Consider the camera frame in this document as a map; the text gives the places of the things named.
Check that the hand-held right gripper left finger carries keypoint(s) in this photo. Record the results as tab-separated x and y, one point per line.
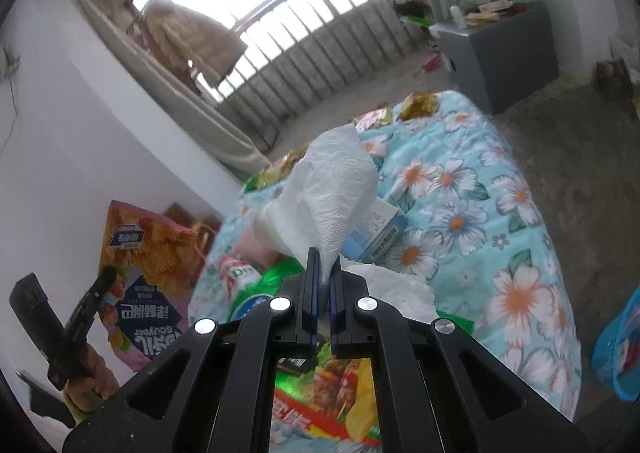
313	293

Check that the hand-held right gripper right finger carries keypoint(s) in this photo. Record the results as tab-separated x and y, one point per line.
335	303

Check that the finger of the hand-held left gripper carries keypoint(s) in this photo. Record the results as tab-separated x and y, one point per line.
95	293

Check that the pink snack bag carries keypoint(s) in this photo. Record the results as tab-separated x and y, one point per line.
145	278

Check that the blue white carton box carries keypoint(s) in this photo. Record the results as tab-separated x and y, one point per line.
380	233

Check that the white paper towel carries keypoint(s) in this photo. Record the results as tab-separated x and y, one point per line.
395	288
330	183

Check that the blue plastic basin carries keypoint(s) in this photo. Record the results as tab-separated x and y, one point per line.
617	348

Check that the person's left hand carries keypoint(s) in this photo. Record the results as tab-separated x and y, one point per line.
97	383

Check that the green plastic bottle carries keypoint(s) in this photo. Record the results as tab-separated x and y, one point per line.
242	278

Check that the red green chips bag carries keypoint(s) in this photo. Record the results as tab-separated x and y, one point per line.
325	408

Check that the brown paper bag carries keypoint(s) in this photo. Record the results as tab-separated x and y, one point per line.
197	228

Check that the yellow green wrapper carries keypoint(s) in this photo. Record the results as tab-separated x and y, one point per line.
267	178

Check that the gold foil wrapper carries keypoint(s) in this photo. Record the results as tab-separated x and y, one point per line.
292	158

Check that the floral turquoise blanket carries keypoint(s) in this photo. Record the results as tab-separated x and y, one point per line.
475	243

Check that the pink yellow wrapper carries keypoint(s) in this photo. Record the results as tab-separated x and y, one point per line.
372	119

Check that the gold yellow wrapper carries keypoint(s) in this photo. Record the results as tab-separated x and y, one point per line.
420	105

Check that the beige puffer jacket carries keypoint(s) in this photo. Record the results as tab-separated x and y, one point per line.
195	38

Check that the grey cabinet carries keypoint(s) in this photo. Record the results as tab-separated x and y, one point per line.
500	58

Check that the small white bottle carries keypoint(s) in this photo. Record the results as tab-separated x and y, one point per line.
456	14

